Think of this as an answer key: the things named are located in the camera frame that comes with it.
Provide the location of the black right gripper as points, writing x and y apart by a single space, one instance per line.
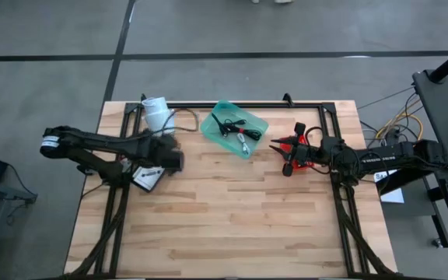
305 153

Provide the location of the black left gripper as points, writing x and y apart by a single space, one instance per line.
167 153

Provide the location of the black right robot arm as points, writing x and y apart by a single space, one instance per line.
383 157

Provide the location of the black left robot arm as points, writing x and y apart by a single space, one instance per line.
92 138

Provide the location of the teal plastic bin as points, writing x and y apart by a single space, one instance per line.
256 123

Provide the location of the white paper sheet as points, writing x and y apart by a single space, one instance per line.
393 196

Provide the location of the dark grey side table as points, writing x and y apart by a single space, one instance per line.
442 116

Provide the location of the black aluminium table frame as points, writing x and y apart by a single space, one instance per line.
247 105

